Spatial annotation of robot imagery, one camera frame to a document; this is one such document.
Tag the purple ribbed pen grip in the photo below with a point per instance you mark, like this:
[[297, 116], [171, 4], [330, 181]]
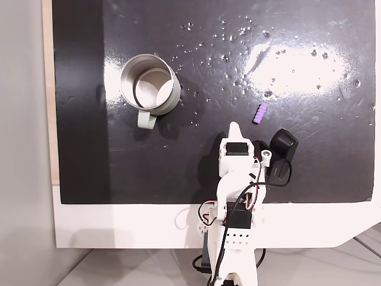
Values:
[[259, 113]]

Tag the steel mug with green outside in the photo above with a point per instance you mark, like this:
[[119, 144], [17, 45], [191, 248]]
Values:
[[176, 95]]

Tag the black oval camera box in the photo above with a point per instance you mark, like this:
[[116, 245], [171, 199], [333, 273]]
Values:
[[284, 143]]

